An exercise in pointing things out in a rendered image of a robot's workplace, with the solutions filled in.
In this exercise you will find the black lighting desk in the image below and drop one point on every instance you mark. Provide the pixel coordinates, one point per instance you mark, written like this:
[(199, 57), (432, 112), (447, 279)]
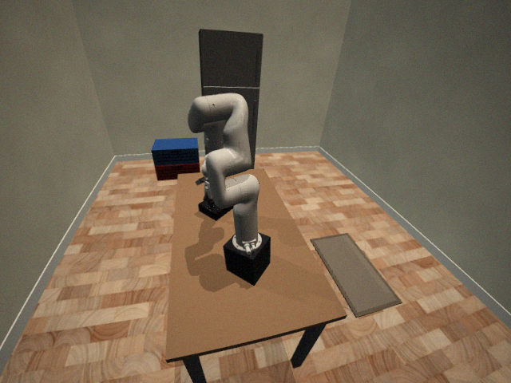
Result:
[(214, 212)]

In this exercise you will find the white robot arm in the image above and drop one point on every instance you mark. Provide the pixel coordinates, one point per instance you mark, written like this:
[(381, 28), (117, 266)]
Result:
[(233, 157)]

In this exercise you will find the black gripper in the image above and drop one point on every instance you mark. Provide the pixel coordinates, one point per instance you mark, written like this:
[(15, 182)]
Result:
[(208, 194)]

